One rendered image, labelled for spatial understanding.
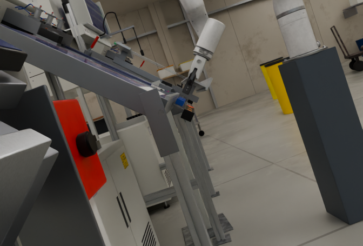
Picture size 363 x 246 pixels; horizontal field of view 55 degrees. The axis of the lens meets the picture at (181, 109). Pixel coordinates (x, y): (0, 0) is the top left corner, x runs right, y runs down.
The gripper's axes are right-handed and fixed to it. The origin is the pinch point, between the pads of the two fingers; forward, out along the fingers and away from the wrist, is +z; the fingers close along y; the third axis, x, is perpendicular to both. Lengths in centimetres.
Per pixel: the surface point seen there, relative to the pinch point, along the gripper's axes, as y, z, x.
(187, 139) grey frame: 10.0, 21.1, -9.3
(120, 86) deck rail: -60, 6, 15
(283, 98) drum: 312, -39, -116
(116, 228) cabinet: -40, 51, 2
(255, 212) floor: 32, 45, -59
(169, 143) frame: -64, 14, -3
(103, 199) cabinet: -42, 43, 10
